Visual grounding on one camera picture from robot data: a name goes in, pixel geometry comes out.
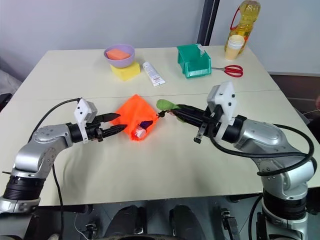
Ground dark metal post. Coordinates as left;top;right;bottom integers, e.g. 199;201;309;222
196;0;221;47

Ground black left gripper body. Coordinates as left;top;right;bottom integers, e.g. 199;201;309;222
86;119;106;143

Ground yellow sponge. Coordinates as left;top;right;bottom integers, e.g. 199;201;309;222
110;61;141;82

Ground small white red box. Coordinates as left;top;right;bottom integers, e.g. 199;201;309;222
133;126;147;139

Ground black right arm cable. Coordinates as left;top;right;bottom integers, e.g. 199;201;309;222
209;123;315;177

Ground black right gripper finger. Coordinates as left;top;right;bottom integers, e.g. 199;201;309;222
178;104;209;117
172;110;204;126

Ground green plastic bin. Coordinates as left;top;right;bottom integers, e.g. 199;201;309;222
176;43;213;79

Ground white tube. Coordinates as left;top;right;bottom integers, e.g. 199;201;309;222
142;61;167;88

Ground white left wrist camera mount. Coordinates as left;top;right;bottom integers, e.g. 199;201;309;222
73;97;99;145

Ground thin black cable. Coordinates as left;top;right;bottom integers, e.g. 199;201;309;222
248;194;264;240

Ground cream paper cup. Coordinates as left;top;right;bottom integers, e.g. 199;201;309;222
224;34;246;61

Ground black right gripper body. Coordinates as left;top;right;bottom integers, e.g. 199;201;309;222
193;104;226;144

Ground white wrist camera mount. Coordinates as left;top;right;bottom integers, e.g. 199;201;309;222
73;97;99;145
206;80;236;144

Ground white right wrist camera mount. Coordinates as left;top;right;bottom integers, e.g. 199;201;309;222
206;80;236;144

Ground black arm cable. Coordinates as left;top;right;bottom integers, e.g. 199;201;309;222
209;123;315;177
31;97;82;240

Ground yellow oil bottle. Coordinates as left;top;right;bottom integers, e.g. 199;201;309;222
224;0;262;55

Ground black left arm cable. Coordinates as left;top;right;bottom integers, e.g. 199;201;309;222
31;97;82;240

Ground orange mesh pouch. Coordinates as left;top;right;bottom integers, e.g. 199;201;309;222
109;94;160;143

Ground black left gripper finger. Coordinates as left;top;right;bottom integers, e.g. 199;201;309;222
96;112;122;124
101;123;129;138

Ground purple bowl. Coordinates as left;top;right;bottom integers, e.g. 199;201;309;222
103;43;136;69

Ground orange sponge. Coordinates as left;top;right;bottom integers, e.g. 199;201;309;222
105;48;131;61

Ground red handled scissors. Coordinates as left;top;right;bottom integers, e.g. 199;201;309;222
211;64;244;78

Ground green cloth pouch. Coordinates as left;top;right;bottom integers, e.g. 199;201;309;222
156;98;191;124

